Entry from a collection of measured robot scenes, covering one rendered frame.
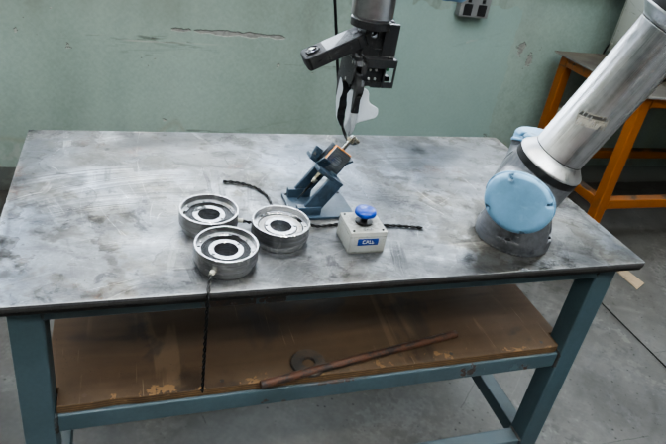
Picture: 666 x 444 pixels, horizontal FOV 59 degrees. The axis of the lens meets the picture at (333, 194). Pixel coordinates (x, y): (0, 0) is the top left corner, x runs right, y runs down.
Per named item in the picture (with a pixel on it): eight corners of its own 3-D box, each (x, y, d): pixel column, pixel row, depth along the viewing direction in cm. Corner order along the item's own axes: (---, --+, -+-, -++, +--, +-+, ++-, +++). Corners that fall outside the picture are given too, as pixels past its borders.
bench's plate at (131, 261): (-28, 320, 83) (-30, 309, 82) (29, 138, 131) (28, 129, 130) (642, 270, 121) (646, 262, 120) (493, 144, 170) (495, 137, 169)
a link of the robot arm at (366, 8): (363, -4, 97) (347, -15, 104) (358, 24, 99) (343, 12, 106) (404, 0, 100) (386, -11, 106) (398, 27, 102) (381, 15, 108)
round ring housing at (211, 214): (175, 243, 102) (176, 222, 100) (180, 210, 111) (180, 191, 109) (237, 245, 104) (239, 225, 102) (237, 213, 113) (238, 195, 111)
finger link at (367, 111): (378, 139, 110) (384, 89, 107) (348, 139, 108) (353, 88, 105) (371, 135, 113) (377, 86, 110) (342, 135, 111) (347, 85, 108)
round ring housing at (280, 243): (271, 262, 101) (274, 242, 99) (239, 232, 108) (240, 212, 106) (319, 246, 108) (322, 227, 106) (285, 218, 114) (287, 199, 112)
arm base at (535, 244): (521, 214, 130) (536, 174, 126) (563, 255, 118) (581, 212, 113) (462, 216, 125) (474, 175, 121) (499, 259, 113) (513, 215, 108)
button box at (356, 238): (347, 254, 107) (352, 231, 105) (336, 232, 113) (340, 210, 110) (388, 252, 109) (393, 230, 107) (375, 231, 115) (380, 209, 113)
